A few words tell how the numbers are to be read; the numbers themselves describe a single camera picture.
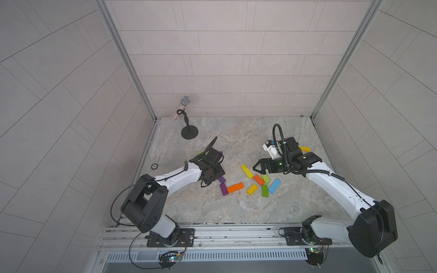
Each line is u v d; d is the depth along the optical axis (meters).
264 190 0.85
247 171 0.90
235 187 0.85
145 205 0.42
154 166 0.93
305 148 1.01
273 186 0.86
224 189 0.85
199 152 0.69
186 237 0.71
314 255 0.69
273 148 0.72
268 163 0.68
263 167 0.69
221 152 0.99
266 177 0.89
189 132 1.06
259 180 0.89
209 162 0.68
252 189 0.85
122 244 0.70
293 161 0.59
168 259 0.65
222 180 0.88
